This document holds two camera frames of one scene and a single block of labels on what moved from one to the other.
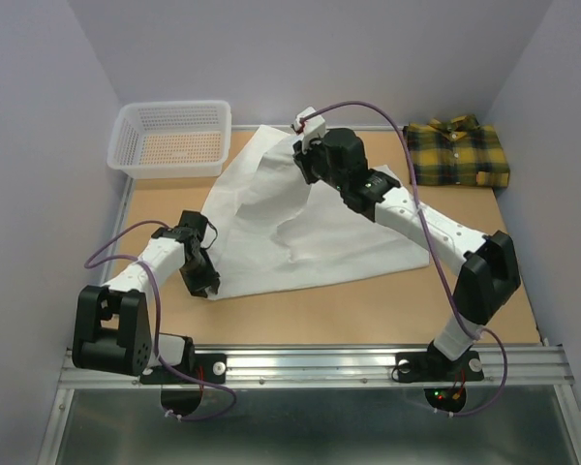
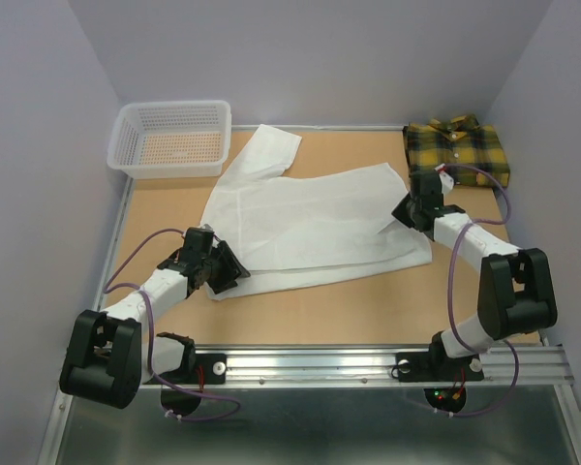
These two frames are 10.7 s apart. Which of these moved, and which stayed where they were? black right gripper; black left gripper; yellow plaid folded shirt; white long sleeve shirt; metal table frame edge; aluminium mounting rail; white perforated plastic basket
Moved: black left gripper; black right gripper; white long sleeve shirt
Stayed: aluminium mounting rail; yellow plaid folded shirt; white perforated plastic basket; metal table frame edge
